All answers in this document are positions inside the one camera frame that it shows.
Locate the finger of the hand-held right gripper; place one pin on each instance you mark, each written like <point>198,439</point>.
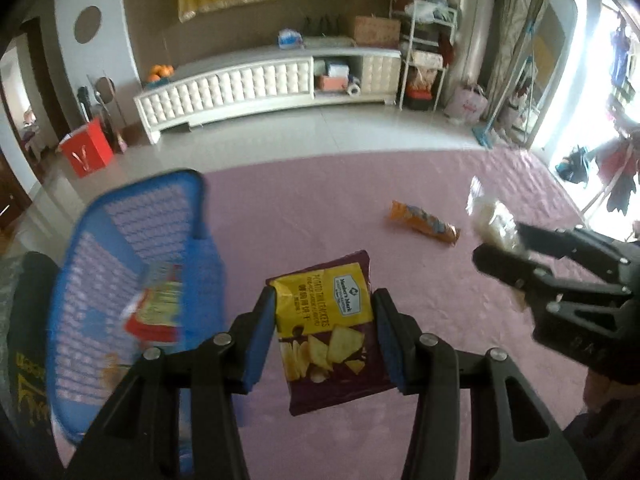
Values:
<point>575,325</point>
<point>585,255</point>

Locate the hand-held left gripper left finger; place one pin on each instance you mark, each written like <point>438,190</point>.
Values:
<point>260,335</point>

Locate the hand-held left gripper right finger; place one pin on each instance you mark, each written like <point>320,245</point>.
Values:
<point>390,340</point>

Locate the purple yellow chip packet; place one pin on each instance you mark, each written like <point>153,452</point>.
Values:
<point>325,310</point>

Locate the clear white snack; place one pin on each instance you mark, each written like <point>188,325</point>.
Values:
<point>492,220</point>

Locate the red snack packet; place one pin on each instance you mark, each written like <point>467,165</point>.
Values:
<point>155,305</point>

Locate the blue plastic mesh basket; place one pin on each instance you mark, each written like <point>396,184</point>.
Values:
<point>125,225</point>

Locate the clothes drying rack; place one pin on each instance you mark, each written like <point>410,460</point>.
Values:
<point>620,155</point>

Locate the long orange snack packet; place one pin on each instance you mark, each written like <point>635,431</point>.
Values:
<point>422,222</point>

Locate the mauve quilted bedspread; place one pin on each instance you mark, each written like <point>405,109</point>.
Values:
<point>300,200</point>

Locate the pink shopping bag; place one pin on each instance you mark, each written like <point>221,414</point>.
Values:
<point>465,104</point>

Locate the standing mirror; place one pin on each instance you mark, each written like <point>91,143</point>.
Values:
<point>555,60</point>

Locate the patterned curtain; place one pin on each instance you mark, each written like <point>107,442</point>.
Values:
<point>515,35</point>

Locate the black garment yellow print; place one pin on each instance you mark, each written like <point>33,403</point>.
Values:
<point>25,360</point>

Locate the white tufted low cabinet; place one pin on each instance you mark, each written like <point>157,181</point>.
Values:
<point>225,90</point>

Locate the white metal shelf rack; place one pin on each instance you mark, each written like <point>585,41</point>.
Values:
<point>425,60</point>

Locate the red paper bag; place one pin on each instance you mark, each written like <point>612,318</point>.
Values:
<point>87,150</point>

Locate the white tape roll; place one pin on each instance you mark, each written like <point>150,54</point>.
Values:
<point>354,89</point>

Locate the small orange box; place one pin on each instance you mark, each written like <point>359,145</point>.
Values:
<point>332,83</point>

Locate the small blue box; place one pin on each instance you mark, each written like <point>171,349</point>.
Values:
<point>336,68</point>

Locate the pile of oranges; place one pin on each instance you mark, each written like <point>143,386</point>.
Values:
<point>160,73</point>

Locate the white plastic bag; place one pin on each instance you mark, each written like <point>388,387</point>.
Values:
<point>425,10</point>

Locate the blue tissue box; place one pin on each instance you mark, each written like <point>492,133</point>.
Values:
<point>290,39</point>

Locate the brown cardboard box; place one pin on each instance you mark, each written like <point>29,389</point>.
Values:
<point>376,30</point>

